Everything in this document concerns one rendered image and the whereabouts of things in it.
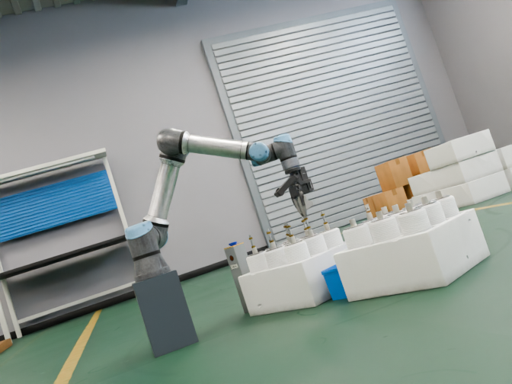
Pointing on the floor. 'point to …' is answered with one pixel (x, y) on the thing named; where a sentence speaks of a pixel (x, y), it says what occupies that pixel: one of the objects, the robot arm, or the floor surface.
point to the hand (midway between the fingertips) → (302, 215)
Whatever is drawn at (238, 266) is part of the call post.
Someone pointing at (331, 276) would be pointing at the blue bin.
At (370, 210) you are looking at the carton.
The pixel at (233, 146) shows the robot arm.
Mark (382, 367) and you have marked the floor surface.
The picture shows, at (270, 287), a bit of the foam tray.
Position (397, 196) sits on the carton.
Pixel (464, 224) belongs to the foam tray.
